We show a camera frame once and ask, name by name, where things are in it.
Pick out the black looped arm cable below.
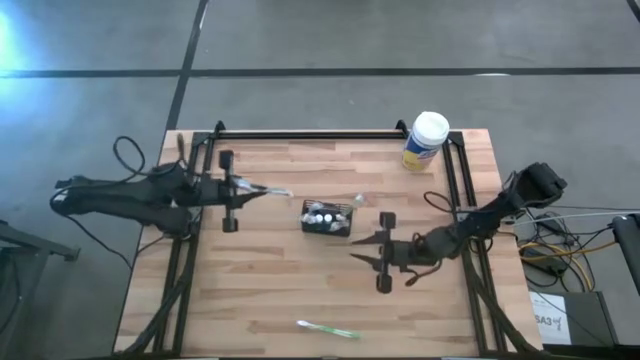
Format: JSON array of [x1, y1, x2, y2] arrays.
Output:
[[423, 191, 469, 221], [112, 135, 147, 176]]

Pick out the thin black cable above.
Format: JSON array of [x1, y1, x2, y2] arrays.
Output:
[[48, 197, 135, 271]]

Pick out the black aluminium table frame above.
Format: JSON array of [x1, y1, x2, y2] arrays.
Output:
[[114, 119, 546, 359]]

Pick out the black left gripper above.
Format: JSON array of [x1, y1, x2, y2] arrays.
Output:
[[194, 151, 269, 234]]

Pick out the black cylinder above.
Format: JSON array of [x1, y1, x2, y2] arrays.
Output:
[[612, 213, 640, 296]]

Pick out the yellow floor cable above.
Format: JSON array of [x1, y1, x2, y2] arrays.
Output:
[[517, 239, 619, 294]]

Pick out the white paper label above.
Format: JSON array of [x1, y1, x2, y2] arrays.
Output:
[[528, 291, 574, 346]]

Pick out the black power brick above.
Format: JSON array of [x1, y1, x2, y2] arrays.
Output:
[[522, 247, 569, 275]]

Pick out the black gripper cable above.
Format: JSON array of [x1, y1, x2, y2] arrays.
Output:
[[403, 259, 445, 288]]

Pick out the black wire caddy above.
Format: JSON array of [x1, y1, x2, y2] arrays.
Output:
[[299, 199, 355, 238]]

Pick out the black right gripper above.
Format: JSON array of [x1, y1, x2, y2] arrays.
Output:
[[349, 213, 421, 294]]

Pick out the dark metal cart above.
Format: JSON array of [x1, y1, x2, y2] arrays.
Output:
[[0, 219, 81, 360]]

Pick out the green white wrapped toothbrush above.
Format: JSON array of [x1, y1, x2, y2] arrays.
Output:
[[295, 319, 362, 341]]

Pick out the Lysol wipes canister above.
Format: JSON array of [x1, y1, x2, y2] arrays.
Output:
[[401, 110, 451, 173]]

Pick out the white floor cable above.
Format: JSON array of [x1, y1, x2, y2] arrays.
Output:
[[512, 209, 640, 226]]

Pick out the dark grey box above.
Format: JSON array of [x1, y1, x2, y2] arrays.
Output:
[[528, 291, 620, 347]]

